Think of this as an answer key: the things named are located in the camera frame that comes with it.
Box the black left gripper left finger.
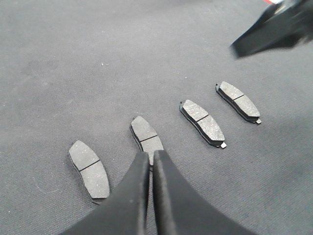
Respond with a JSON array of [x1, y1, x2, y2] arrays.
[[61, 152, 149, 235]]

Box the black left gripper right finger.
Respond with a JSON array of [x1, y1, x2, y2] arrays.
[[153, 150, 252, 235]]

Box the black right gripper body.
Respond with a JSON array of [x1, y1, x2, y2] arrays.
[[231, 0, 313, 58]]

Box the dark brake pad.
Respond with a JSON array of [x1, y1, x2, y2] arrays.
[[216, 81, 262, 124], [179, 99, 227, 148], [129, 116, 164, 167], [68, 140, 111, 205]]

